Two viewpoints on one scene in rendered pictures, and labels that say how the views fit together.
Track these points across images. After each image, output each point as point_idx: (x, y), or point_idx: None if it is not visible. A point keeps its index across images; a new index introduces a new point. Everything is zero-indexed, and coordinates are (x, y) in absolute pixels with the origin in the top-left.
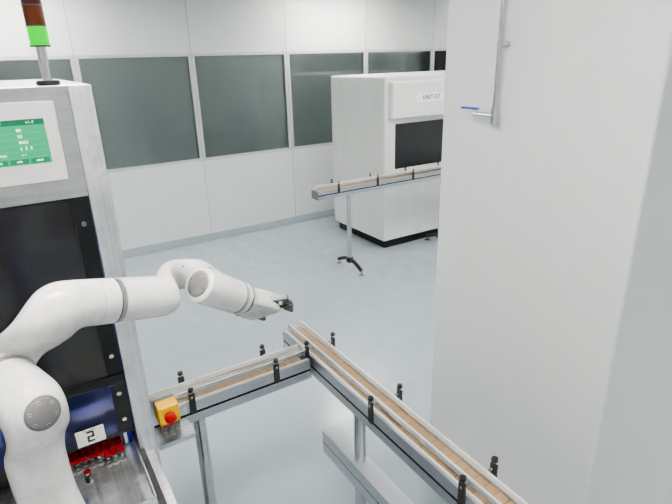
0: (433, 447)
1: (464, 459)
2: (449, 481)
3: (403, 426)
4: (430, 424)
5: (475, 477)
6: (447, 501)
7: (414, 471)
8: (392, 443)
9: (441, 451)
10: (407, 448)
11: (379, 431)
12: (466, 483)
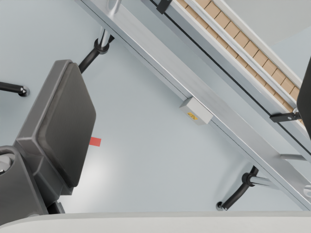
0: (258, 66)
1: (279, 67)
2: (270, 103)
3: (216, 31)
4: (248, 26)
5: (291, 90)
6: (252, 106)
7: (215, 72)
8: (191, 41)
9: (256, 59)
10: (217, 57)
11: (171, 23)
12: (295, 112)
